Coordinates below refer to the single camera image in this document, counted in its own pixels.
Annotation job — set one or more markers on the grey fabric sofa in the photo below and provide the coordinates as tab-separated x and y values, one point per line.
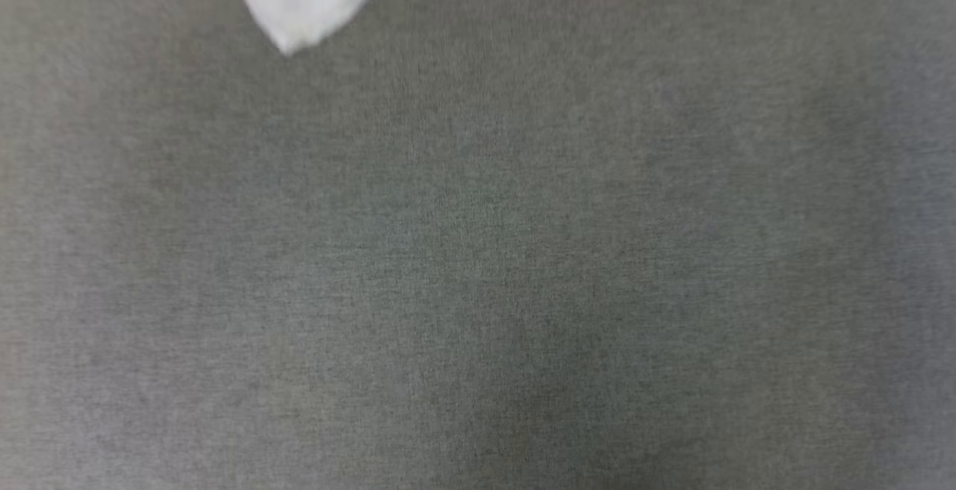
478	266

